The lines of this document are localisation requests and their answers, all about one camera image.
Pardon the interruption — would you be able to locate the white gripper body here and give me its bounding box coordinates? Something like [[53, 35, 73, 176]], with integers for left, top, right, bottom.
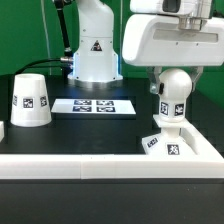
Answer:
[[122, 14, 224, 67]]

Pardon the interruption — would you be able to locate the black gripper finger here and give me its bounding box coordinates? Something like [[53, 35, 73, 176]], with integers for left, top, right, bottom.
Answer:
[[190, 66, 204, 91], [147, 66, 163, 94]]

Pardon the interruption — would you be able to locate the white lamp bulb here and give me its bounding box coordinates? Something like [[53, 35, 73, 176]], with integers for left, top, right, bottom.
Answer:
[[159, 68, 192, 123]]

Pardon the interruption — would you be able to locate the white lamp base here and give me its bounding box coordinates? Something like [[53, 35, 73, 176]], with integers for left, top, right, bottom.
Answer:
[[142, 115, 195, 158]]

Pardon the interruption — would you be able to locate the white lamp shade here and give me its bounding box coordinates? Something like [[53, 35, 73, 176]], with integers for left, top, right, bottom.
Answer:
[[11, 73, 51, 127]]

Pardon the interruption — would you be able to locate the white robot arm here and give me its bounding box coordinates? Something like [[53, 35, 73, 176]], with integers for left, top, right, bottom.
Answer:
[[68, 0, 224, 94]]

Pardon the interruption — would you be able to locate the white marker sheet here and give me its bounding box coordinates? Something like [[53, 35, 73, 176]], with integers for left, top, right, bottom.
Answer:
[[51, 99, 136, 115]]

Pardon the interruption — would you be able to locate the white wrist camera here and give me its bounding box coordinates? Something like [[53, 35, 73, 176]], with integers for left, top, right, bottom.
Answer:
[[130, 0, 197, 15]]

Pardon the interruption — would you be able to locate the black cable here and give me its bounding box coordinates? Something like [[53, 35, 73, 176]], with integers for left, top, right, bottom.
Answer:
[[13, 0, 75, 76]]

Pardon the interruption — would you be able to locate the white fence wall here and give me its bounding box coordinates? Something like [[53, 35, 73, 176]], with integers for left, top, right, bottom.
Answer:
[[0, 123, 224, 180]]

